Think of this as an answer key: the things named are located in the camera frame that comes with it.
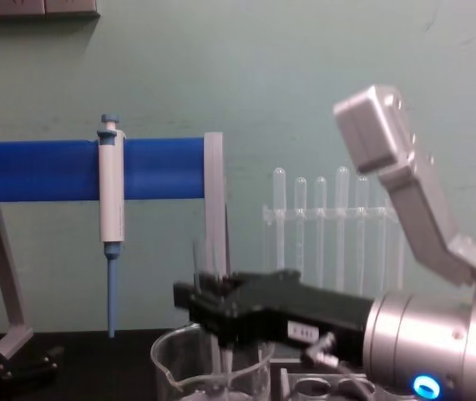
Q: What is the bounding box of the thin dark gripper cable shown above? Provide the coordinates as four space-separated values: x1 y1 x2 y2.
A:
302 332 376 401

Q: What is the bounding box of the blue and grey pipette stand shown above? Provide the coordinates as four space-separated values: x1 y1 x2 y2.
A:
0 131 227 361

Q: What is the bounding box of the dark wall fixture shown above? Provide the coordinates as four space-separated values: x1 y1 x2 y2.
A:
0 0 100 27

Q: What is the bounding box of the thin clear glass rod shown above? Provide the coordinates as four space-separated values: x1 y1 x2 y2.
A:
192 238 235 401

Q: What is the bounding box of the grey tube rack with holes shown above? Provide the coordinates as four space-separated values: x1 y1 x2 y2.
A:
271 357 385 401

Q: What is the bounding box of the clear glass beaker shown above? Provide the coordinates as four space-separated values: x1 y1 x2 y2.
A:
149 323 276 401

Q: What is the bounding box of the black table cloth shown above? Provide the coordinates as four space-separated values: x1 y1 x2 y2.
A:
0 327 289 401

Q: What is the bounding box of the white and blue pipette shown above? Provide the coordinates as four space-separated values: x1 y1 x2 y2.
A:
96 113 127 338

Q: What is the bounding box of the clear acrylic test tube rack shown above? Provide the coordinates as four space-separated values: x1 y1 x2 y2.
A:
261 202 407 295

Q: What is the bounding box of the clear test tube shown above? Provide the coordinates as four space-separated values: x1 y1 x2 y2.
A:
294 176 308 277
335 165 350 291
313 175 327 287
272 166 286 272

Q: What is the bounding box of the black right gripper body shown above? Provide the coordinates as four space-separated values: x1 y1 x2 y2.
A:
232 268 376 348

